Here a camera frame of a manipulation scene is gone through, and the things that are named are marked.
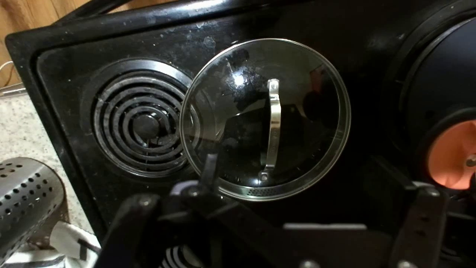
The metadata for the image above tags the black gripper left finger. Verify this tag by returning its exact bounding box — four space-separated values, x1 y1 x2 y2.
95 193 165 268

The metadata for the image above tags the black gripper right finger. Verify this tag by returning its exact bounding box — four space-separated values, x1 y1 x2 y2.
388 185 451 268

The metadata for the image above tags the round glass pot lid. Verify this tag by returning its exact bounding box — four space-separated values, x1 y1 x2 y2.
177 36 352 203

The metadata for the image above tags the small coil burner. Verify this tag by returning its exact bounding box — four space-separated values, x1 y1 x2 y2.
161 245 202 268

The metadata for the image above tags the white printed cloth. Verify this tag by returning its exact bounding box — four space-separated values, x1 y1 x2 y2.
4 221 103 268

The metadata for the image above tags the large coil burner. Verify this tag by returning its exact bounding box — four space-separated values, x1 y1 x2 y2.
91 66 199 173

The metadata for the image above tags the perforated steel utensil holder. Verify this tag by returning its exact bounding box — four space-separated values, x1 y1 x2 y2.
0 157 67 266

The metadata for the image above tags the black electric stove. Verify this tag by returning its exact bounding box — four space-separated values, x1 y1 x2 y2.
4 0 476 268

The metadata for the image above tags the grey pot with orange handles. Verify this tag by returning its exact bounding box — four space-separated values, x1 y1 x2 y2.
391 10 476 200

